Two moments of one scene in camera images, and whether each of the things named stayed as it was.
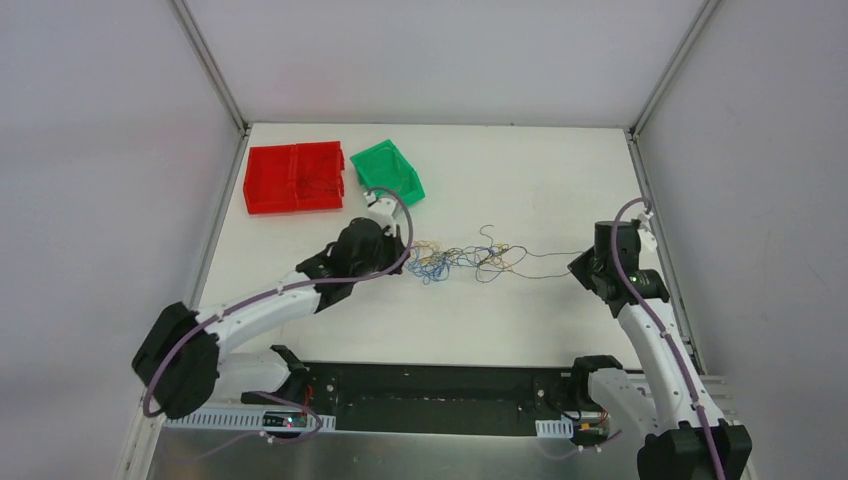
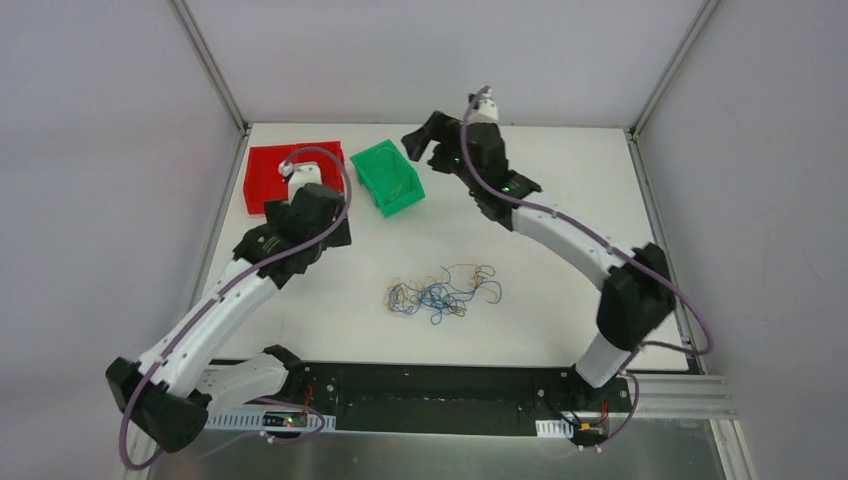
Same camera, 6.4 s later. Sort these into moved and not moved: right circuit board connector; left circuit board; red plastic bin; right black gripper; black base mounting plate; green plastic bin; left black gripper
Moved: left black gripper; right black gripper
Not moved: black base mounting plate; red plastic bin; left circuit board; right circuit board connector; green plastic bin
